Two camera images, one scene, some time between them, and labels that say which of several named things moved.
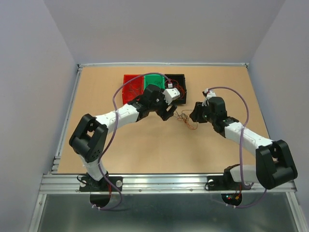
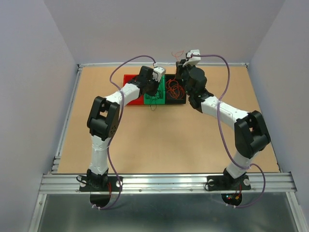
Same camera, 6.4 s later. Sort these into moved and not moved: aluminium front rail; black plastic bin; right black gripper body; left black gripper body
Moved: right black gripper body; left black gripper body
Not moved: aluminium front rail; black plastic bin
